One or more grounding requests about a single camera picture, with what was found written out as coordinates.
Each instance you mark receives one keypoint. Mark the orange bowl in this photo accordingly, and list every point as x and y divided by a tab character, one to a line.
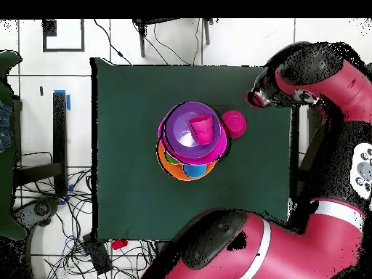
171	171

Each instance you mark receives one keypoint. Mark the small black tape strip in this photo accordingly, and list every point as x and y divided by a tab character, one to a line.
41	91

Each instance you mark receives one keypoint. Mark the black table frame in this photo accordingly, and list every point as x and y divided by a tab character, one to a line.
59	130
295	145

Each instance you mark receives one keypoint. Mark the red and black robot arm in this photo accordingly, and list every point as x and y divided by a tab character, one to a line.
290	247

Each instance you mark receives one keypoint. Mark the blue tape strip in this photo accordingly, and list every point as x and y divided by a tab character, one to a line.
68	103

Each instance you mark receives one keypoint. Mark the purple bowl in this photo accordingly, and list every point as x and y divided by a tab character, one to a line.
177	125

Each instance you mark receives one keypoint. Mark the small red object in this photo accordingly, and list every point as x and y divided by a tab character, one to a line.
119	244

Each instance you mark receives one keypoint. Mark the person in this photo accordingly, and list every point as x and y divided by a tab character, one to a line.
5	125

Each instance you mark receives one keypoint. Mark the green cloth covered table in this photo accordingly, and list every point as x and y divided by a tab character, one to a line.
5	189

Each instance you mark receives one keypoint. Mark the green cup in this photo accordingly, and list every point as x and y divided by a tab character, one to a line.
173	159

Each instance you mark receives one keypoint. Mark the black square frame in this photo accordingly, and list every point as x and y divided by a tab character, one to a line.
49	27

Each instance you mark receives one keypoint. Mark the black power strip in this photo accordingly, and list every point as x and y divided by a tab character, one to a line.
98	258

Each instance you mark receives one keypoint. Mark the black chair base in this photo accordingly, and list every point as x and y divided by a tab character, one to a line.
40	209

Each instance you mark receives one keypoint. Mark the blue cup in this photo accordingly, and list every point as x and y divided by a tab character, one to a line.
195	171

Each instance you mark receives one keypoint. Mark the dark green tablecloth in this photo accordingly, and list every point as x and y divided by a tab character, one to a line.
130	203

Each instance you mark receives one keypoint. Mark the red bowl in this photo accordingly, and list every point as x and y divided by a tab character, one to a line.
235	125

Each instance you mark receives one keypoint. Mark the pink bowl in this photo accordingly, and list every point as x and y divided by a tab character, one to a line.
197	159

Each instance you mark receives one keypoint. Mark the red cup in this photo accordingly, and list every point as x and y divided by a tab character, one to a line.
203	130

